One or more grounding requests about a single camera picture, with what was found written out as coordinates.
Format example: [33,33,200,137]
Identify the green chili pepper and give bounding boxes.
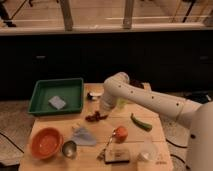
[130,114,152,132]

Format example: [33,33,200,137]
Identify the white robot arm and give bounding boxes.
[99,72,213,171]

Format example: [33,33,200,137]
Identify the green plastic tray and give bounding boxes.
[28,78,84,116]

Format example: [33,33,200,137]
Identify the green lettuce leaf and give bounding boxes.
[117,98,127,109]

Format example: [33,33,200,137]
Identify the garlic clove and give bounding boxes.
[72,123,81,131]

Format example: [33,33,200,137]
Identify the small metal cup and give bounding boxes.
[62,141,77,158]

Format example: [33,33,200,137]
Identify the black cable left floor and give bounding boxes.
[0,132,25,154]

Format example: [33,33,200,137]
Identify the orange fruit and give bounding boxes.
[115,126,128,141]

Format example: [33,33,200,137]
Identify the light blue cloth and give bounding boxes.
[71,127,97,146]

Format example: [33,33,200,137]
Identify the orange red bowl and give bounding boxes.
[30,127,63,159]

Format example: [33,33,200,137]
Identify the black cable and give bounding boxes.
[165,134,188,171]

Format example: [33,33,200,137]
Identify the dark maroon bowl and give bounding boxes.
[130,79,144,89]

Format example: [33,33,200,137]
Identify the brown rectangular block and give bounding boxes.
[104,148,130,164]

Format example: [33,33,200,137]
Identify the bunch of dark grapes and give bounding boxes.
[85,111,107,122]

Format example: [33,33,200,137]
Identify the metal spoon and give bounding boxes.
[96,130,116,161]

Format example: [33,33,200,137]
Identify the blue sponge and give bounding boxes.
[49,96,66,110]

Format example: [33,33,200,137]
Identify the white handled brush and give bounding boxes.
[87,92,101,101]

